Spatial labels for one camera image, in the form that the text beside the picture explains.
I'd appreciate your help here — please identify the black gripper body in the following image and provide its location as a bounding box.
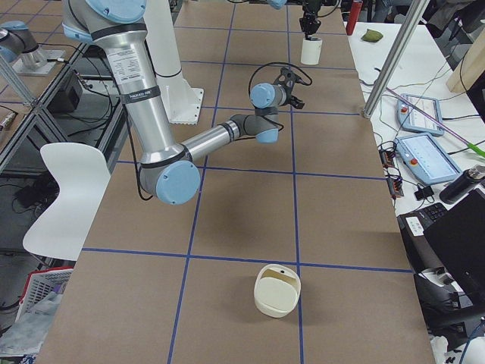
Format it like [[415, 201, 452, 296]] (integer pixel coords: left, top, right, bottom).
[[283, 86, 299, 108], [299, 0, 322, 32]]

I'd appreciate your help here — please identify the white ceramic cup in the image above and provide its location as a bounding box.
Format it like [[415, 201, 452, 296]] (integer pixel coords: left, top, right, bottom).
[[300, 37, 323, 65]]

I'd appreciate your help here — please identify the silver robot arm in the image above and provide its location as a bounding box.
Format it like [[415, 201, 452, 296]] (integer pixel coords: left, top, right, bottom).
[[62, 1, 305, 205], [266, 0, 322, 40]]

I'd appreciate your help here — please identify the red cylinder bottle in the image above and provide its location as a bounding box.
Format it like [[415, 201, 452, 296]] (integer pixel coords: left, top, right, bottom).
[[346, 0, 363, 36]]

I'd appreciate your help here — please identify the green bean bag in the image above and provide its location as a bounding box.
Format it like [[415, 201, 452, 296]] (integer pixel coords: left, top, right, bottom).
[[361, 29, 383, 43]]

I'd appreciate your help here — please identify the far teach pendant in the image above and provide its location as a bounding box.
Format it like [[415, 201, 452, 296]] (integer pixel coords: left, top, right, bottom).
[[396, 93, 444, 137]]

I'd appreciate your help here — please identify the teach pendant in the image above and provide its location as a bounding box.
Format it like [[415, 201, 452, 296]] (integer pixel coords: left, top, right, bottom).
[[394, 133, 462, 185], [396, 93, 444, 137]]

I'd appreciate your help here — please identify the near teach pendant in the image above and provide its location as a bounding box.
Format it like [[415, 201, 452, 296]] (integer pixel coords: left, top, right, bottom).
[[394, 133, 462, 185]]

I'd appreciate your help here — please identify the black keyboard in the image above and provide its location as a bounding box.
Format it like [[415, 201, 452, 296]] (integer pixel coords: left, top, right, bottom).
[[417, 202, 448, 229]]

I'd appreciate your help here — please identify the black water bottle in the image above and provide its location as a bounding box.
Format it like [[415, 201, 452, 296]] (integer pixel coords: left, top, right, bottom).
[[439, 165, 484, 204]]

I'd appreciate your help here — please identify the cream plastic basket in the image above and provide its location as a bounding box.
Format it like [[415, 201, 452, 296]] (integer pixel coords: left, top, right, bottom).
[[253, 264, 301, 319]]

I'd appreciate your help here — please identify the grabber reach tool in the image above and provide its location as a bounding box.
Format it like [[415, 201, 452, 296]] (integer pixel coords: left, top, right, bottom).
[[386, 87, 484, 157]]

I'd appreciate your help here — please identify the black monitor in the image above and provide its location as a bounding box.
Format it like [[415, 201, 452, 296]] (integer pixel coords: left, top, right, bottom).
[[424, 189, 484, 303]]

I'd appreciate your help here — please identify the white plastic chair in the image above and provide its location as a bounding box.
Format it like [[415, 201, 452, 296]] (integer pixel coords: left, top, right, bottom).
[[23, 143, 111, 261]]

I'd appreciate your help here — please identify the white laundry basket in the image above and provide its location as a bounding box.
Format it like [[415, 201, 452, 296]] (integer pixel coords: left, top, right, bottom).
[[15, 266, 74, 322]]

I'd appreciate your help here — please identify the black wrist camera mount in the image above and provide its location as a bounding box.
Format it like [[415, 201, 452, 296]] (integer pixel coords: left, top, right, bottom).
[[274, 67, 297, 88]]

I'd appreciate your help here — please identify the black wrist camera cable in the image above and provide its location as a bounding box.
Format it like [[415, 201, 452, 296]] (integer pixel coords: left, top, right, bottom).
[[248, 61, 313, 132]]

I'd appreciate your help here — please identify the aluminium frame post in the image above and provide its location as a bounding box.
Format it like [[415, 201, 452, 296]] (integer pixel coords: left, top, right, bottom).
[[362, 0, 429, 119]]

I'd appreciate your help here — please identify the white camera pedestal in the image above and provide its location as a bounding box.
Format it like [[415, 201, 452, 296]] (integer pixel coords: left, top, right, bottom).
[[144, 0, 204, 125]]

